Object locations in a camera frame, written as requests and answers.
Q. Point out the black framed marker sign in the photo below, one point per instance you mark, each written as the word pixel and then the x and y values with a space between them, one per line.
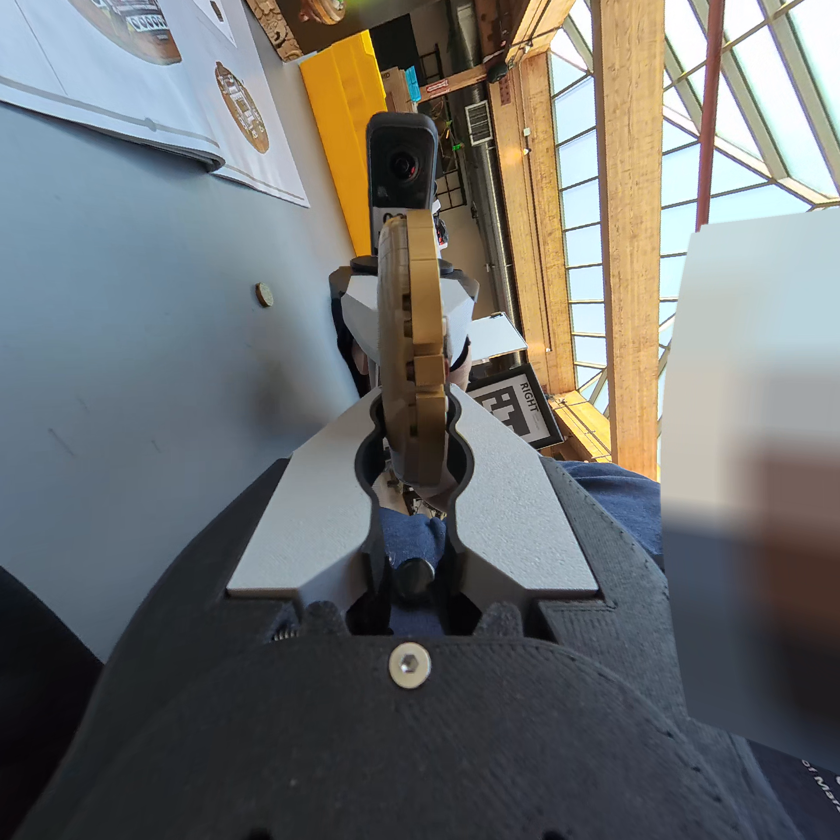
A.
pixel 518 407

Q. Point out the round tan lego assembly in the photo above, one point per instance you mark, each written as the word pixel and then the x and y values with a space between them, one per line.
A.
pixel 420 315

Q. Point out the white air vent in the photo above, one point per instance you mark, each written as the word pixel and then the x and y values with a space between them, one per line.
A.
pixel 479 123

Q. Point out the red pipe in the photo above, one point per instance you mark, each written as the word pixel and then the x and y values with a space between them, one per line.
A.
pixel 712 98

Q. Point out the cyan box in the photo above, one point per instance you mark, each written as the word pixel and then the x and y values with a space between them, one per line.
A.
pixel 413 82

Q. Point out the skylight windows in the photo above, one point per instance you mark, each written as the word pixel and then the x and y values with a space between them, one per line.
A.
pixel 774 85

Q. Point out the wooden wall beam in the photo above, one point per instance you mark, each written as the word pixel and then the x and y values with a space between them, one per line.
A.
pixel 531 229

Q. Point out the yellow plastic bin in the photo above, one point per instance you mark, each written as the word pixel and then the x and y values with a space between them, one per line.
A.
pixel 341 118

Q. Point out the black dome fixture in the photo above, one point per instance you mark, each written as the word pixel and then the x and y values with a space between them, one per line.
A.
pixel 497 72

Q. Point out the dark lego set box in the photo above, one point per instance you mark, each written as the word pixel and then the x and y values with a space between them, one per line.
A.
pixel 275 26

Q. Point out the lego instruction booklet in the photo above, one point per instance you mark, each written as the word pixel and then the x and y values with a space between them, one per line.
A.
pixel 98 72

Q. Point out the metal air duct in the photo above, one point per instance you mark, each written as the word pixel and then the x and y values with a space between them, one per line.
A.
pixel 489 197

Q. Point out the short wooden crossbeam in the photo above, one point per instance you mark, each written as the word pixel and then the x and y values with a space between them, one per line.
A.
pixel 581 426

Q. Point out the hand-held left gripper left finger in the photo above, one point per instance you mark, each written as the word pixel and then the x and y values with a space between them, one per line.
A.
pixel 308 518

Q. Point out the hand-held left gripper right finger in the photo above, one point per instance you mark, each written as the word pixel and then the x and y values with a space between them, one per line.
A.
pixel 518 525

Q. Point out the person's right hand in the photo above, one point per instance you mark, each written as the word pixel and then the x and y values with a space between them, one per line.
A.
pixel 460 379

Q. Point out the small round gold lego piece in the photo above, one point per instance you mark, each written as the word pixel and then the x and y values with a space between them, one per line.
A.
pixel 265 295

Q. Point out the white board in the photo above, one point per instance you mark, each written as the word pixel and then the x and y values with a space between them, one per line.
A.
pixel 499 334

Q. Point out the thick wooden post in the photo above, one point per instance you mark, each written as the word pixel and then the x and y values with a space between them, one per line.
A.
pixel 627 197

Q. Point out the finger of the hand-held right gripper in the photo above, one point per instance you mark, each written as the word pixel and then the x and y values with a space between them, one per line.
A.
pixel 361 308
pixel 457 308

